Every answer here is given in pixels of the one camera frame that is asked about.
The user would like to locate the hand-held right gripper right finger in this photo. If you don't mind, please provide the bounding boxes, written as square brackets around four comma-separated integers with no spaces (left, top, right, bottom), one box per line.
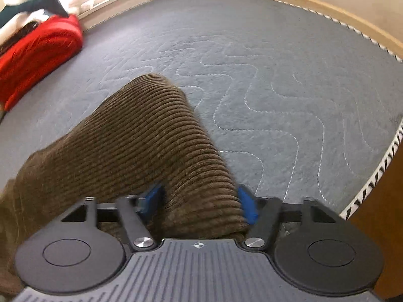
[237,184,342,253]

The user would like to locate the grey quilted mattress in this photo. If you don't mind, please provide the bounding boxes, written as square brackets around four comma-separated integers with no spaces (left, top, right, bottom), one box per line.
[0,0,403,237]

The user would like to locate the light wooden bed frame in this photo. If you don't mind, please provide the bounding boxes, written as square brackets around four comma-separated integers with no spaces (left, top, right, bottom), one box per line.
[77,0,403,64]

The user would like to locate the brown corduroy pants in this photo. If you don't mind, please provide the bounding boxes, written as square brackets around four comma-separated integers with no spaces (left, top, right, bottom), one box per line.
[0,73,250,302]

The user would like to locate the red folded blanket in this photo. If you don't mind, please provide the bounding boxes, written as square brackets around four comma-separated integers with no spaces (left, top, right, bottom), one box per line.
[0,14,84,112]

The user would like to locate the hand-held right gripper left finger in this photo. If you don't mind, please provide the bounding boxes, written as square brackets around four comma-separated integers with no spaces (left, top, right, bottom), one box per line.
[61,184,165,253]

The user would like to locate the shark plush toy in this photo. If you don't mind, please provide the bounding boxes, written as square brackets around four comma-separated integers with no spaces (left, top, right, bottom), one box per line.
[0,0,70,28]

